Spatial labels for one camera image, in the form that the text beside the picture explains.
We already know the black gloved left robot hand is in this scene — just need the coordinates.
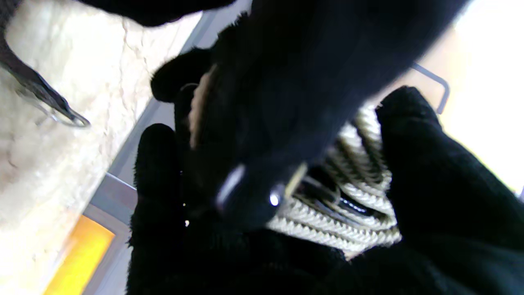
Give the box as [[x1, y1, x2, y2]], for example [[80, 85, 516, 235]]
[[78, 0, 471, 230]]

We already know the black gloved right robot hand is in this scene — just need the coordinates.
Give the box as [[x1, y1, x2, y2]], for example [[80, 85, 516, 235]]
[[126, 85, 524, 295]]

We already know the beige woven belt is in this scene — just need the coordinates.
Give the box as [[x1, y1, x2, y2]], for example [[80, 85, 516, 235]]
[[188, 74, 402, 254]]

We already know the dark woven belt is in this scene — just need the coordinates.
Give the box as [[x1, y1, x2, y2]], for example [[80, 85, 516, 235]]
[[0, 0, 90, 128]]

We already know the black kitchen faucet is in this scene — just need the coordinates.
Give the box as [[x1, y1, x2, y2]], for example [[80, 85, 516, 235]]
[[411, 62, 451, 115]]

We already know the orange glowing cabinet panel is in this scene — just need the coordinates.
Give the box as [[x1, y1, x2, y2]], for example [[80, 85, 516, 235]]
[[43, 214, 116, 295]]

